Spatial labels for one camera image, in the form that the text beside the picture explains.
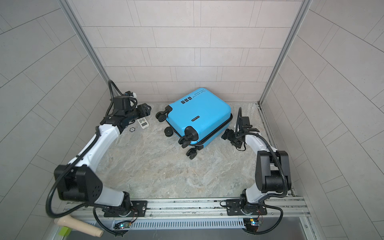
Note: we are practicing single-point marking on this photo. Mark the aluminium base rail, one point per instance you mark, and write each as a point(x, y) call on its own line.
point(200, 208)

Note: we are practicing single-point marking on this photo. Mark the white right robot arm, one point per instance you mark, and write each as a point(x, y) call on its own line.
point(272, 173)

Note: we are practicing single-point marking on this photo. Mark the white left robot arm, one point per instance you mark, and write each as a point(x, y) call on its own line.
point(77, 181)

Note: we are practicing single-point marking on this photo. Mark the circuit board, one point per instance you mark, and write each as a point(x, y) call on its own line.
point(124, 225)
point(251, 225)

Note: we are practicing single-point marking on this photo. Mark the blue suitcase black lining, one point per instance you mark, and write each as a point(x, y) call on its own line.
point(197, 118)

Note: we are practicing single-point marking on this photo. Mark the aluminium corner post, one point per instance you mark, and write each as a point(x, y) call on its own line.
point(70, 15)
point(285, 49)

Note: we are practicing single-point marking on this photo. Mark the beige handle tool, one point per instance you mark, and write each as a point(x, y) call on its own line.
point(70, 222)

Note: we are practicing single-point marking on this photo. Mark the green sticky block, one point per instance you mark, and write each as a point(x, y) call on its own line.
point(64, 231)

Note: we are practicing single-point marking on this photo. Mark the aluminium corner post left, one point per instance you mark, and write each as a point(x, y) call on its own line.
point(70, 15)

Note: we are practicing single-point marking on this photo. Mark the aluminium corner post right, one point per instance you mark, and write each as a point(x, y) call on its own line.
point(285, 49)

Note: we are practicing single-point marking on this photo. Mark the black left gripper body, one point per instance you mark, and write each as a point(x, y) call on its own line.
point(135, 113)

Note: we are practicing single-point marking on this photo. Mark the white remote with barcode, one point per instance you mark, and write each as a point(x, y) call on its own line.
point(143, 123)

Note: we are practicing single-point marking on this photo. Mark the left circuit board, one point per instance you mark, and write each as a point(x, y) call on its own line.
point(124, 225)

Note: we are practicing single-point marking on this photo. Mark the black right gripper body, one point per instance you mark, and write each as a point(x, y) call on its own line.
point(234, 137)

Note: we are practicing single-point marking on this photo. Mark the right circuit board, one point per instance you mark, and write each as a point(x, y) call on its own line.
point(251, 225)

